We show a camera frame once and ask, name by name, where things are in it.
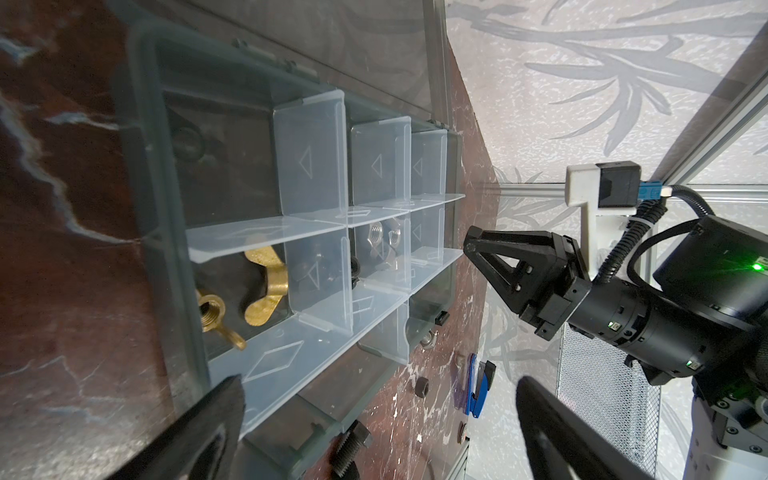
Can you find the white wire mesh basket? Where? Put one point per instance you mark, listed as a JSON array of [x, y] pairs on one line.
[[613, 399]]

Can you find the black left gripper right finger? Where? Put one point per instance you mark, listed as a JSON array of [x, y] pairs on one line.
[[559, 445]]

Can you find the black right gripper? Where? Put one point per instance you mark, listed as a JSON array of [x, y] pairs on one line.
[[540, 277]]

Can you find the silver nut in box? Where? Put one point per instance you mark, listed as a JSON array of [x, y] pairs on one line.
[[384, 238]]

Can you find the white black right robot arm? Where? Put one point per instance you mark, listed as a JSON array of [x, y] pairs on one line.
[[683, 295]]

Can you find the aluminium horizontal frame bar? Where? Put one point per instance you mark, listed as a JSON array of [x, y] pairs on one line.
[[533, 190]]

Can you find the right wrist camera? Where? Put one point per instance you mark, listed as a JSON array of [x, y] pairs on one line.
[[607, 195]]

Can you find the black hex bolt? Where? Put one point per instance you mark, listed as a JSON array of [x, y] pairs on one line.
[[343, 465]]

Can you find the black hex nut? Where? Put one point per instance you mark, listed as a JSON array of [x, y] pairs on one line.
[[421, 387]]

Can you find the gold wing nut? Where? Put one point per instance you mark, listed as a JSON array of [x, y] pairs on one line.
[[276, 280], [212, 311]]

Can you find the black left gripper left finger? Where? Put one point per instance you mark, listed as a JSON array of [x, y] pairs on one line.
[[201, 444]]

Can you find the blue stapler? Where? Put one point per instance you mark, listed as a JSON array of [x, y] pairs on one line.
[[480, 379]]

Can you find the grey compartment organizer box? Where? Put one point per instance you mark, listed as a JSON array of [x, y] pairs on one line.
[[293, 125]]

